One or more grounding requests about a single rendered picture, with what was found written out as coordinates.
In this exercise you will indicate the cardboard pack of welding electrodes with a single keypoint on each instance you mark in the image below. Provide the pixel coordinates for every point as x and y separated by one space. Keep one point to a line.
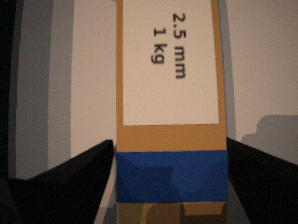
172 158

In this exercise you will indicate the green rectangular block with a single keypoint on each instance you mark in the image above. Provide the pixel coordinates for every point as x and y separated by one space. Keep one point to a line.
7 19

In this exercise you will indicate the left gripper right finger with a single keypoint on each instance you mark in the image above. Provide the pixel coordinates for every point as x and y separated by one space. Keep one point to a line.
267 186

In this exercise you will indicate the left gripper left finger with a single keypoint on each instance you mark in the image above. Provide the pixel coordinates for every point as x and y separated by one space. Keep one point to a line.
69 193

